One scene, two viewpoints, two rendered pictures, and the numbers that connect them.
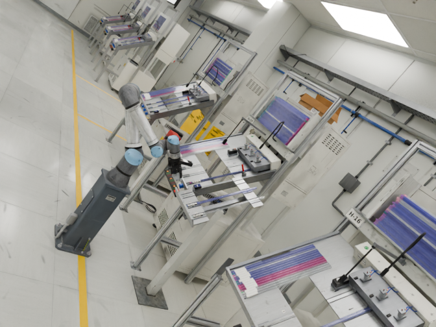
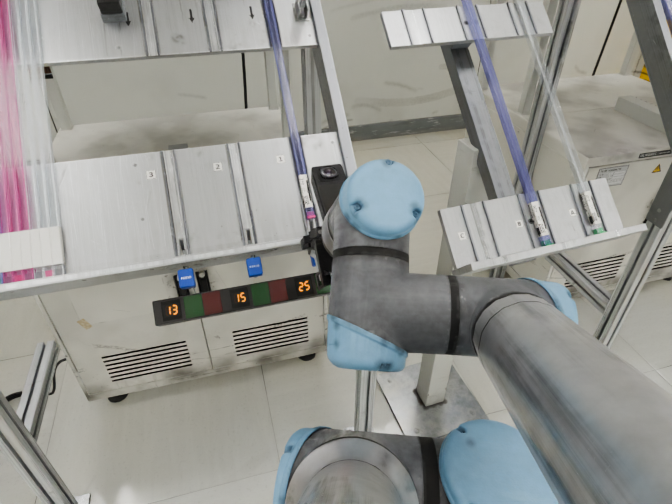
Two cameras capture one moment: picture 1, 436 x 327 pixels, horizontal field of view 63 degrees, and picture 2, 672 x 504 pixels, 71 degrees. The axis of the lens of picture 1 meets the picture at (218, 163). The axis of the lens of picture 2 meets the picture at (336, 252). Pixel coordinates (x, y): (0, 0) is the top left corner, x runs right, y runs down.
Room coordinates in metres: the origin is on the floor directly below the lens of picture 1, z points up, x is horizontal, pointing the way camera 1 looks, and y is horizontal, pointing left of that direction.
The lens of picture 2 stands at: (2.24, 0.71, 1.19)
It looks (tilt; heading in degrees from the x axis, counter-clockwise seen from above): 37 degrees down; 289
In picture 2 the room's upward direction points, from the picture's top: straight up
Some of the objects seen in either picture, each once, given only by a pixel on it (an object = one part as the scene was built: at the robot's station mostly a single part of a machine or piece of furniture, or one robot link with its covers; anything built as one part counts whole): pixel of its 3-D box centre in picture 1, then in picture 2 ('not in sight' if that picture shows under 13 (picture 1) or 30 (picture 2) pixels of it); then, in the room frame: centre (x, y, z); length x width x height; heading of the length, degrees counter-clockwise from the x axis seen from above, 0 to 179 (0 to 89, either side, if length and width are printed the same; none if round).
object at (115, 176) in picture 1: (121, 174); not in sight; (2.16, 0.45, 0.60); 0.15 x 0.15 x 0.10
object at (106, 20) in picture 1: (129, 27); not in sight; (9.31, 4.03, 0.95); 1.37 x 0.82 x 1.90; 125
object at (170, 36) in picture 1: (148, 53); not in sight; (6.91, 2.39, 0.95); 1.36 x 0.82 x 1.90; 125
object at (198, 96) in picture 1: (173, 128); not in sight; (4.13, 0.68, 0.66); 1.01 x 0.73 x 1.31; 125
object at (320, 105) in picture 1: (322, 107); not in sight; (3.19, -0.40, 1.82); 0.68 x 0.30 x 0.20; 35
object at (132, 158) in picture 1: (130, 160); (485, 502); (2.17, 0.45, 0.72); 0.13 x 0.12 x 0.14; 14
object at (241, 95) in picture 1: (200, 117); not in sight; (4.26, 0.52, 0.95); 1.35 x 0.82 x 1.90; 125
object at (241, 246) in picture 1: (204, 230); (195, 246); (3.05, -0.29, 0.31); 0.70 x 0.65 x 0.62; 35
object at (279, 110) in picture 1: (285, 122); not in sight; (2.93, -0.22, 1.52); 0.51 x 0.13 x 0.27; 35
